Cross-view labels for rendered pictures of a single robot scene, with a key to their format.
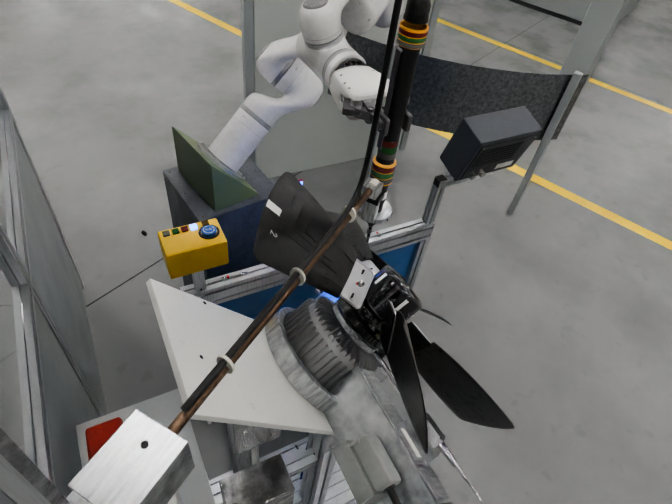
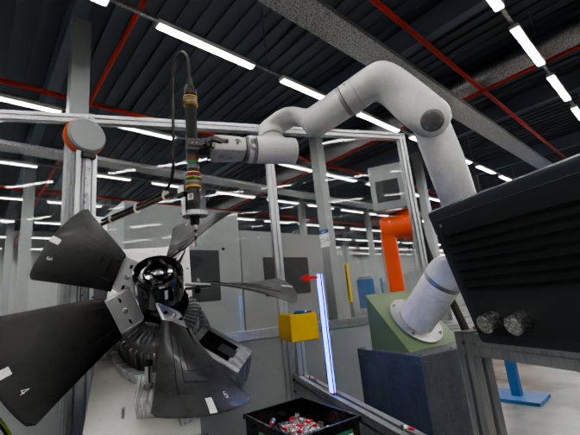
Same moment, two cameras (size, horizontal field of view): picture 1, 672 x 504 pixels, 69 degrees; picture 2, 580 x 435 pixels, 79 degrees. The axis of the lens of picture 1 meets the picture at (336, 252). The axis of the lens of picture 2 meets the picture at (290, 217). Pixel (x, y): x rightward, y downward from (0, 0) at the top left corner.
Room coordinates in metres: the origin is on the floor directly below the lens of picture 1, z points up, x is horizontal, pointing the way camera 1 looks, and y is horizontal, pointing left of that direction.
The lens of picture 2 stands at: (1.23, -0.90, 1.13)
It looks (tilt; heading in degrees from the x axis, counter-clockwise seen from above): 13 degrees up; 105
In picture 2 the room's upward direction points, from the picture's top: 6 degrees counter-clockwise
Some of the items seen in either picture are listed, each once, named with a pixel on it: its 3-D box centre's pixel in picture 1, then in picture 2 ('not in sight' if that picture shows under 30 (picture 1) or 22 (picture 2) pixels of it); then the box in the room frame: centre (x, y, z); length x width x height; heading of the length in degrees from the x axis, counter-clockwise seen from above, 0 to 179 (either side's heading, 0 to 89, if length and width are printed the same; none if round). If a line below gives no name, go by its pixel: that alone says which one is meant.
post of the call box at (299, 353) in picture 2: (198, 273); (299, 356); (0.88, 0.38, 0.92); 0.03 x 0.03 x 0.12; 33
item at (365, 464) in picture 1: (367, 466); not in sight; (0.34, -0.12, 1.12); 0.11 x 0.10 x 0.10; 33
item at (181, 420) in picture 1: (295, 281); (135, 209); (0.45, 0.05, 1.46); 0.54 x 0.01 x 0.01; 158
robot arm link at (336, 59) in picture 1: (346, 74); (249, 148); (0.88, 0.03, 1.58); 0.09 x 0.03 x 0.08; 123
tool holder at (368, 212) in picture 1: (375, 196); (192, 200); (0.73, -0.06, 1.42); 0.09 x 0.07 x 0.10; 158
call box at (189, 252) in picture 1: (194, 249); (297, 327); (0.88, 0.38, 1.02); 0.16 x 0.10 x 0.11; 123
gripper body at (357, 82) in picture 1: (361, 89); (230, 148); (0.83, 0.00, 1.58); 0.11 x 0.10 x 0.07; 33
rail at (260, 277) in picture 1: (319, 260); (356, 420); (1.09, 0.05, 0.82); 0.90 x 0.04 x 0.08; 123
